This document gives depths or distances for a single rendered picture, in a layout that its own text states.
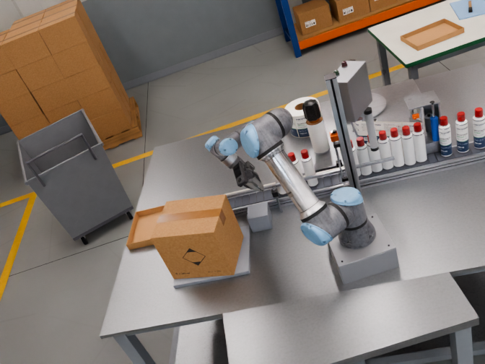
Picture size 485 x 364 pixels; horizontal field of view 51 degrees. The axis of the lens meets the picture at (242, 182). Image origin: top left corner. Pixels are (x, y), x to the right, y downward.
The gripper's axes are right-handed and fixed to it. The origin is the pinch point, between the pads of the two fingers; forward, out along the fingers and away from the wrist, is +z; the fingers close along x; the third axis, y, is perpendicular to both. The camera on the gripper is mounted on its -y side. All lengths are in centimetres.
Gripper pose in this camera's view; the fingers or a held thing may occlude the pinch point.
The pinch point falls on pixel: (261, 190)
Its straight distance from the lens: 245.2
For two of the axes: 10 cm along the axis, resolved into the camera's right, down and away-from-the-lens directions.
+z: 7.1, 6.3, 3.2
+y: 0.7, -5.2, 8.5
